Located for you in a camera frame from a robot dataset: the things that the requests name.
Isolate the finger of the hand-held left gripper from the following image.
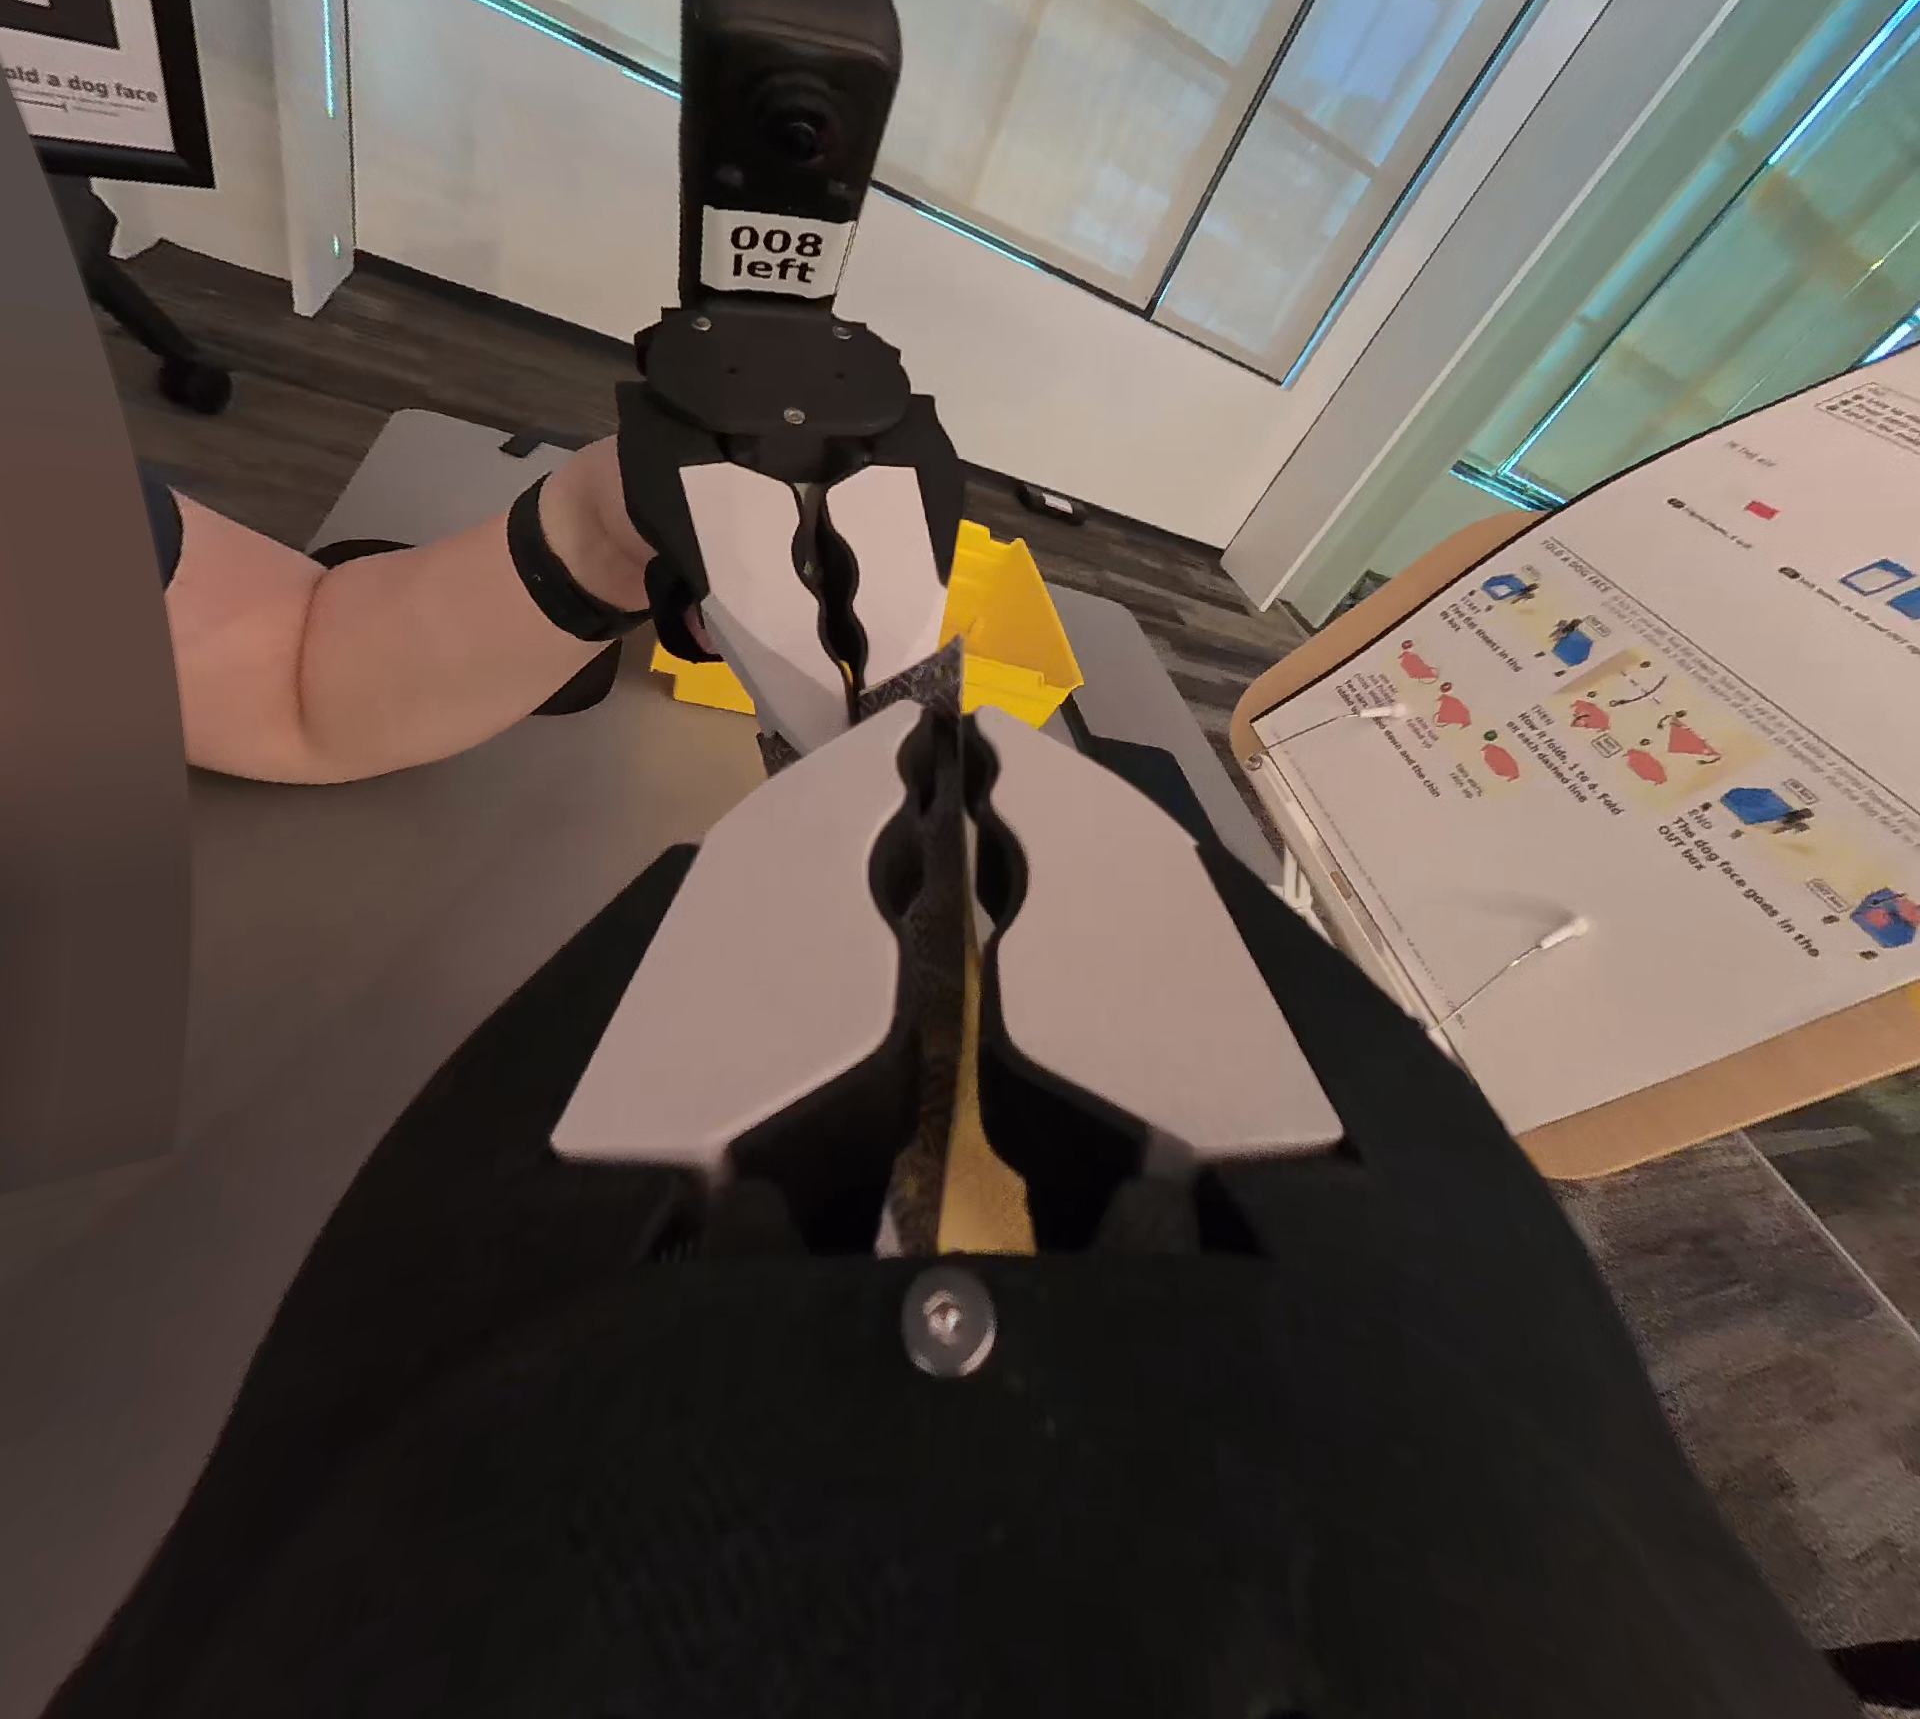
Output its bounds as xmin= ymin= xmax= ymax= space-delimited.
xmin=822 ymin=459 xmax=954 ymax=689
xmin=674 ymin=463 xmax=859 ymax=763

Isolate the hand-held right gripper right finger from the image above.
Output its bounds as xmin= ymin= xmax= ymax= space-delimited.
xmin=960 ymin=705 xmax=1348 ymax=1253

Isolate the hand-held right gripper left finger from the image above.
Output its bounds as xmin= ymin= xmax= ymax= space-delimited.
xmin=547 ymin=705 xmax=949 ymax=1253

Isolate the yellow plastic bin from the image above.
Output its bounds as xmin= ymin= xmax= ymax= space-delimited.
xmin=647 ymin=519 xmax=1085 ymax=719

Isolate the black elbow rest pad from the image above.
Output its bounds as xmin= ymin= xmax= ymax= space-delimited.
xmin=305 ymin=537 xmax=627 ymax=719

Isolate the person's left forearm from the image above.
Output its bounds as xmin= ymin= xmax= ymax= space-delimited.
xmin=162 ymin=481 xmax=631 ymax=787

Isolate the person's left hand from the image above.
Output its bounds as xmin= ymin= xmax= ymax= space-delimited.
xmin=540 ymin=435 xmax=719 ymax=659

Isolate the black wristband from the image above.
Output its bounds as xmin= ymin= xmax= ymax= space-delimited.
xmin=504 ymin=473 xmax=636 ymax=645

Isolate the large gridded window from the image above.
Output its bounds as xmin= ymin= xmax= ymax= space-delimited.
xmin=434 ymin=0 xmax=1678 ymax=385

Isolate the white instruction sheet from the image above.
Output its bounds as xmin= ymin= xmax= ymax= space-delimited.
xmin=1252 ymin=345 xmax=1920 ymax=1139

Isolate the instruction board on stand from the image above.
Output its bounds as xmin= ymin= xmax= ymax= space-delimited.
xmin=1229 ymin=339 xmax=1920 ymax=1183

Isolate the black desk frame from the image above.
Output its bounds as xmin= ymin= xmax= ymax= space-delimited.
xmin=74 ymin=181 xmax=238 ymax=419

